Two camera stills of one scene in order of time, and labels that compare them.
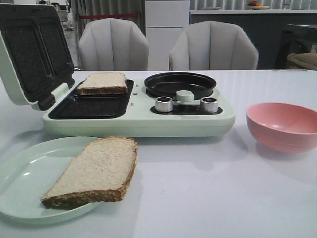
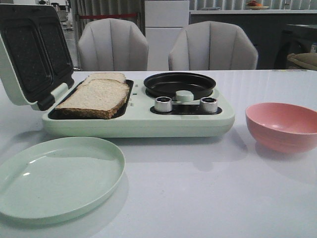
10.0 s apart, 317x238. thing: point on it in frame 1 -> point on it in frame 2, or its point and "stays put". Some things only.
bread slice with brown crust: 98,172 -> 95,98
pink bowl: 283,127 stays put
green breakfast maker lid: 35,54 stays put
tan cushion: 308,59 stays put
